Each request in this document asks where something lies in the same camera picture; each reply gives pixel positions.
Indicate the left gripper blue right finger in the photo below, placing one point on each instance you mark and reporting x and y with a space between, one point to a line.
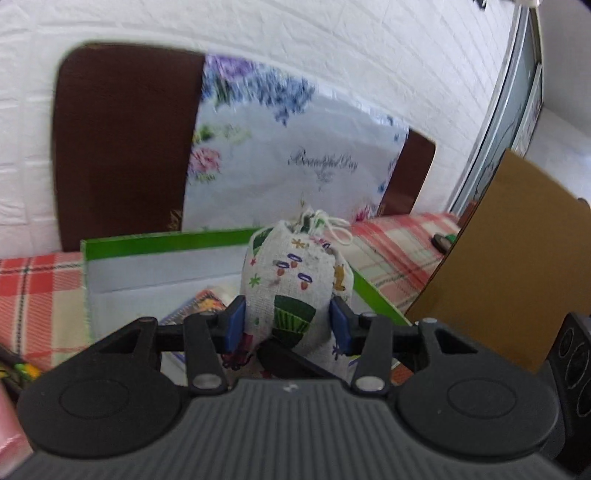
352 331

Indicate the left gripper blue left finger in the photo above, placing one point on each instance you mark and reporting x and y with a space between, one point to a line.
223 329

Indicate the white patterned drawstring pouch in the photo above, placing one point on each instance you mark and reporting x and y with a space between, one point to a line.
292 270

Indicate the colourful card pack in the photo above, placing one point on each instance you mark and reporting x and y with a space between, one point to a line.
205 301

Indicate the green cardboard box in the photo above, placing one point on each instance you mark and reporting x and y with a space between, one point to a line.
151 275

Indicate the brown cardboard sheet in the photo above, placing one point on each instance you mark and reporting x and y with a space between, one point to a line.
518 267

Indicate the dark brown headboard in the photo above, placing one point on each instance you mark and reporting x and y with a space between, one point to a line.
123 121

